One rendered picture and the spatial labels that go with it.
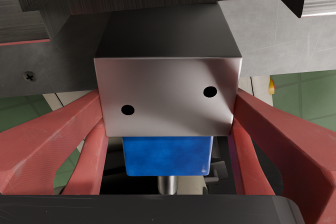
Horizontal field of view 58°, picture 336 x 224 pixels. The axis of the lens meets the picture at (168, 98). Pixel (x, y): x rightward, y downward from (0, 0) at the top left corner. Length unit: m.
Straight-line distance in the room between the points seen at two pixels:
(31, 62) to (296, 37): 0.14
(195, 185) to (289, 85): 0.89
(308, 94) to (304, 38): 1.11
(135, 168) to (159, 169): 0.01
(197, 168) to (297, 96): 1.12
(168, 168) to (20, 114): 1.20
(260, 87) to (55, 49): 0.71
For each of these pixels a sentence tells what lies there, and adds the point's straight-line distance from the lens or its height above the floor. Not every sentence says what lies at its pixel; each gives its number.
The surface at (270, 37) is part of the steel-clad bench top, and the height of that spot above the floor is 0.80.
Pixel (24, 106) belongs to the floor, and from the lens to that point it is 1.30.
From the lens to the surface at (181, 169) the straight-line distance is 0.16.
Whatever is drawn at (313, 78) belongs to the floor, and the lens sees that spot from 1.24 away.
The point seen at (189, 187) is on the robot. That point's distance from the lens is 0.37.
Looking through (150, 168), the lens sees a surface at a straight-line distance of 0.15.
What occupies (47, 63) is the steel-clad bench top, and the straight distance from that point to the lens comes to 0.18.
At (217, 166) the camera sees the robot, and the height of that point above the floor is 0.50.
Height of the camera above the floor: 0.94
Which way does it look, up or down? 54 degrees down
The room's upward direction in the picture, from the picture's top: 179 degrees clockwise
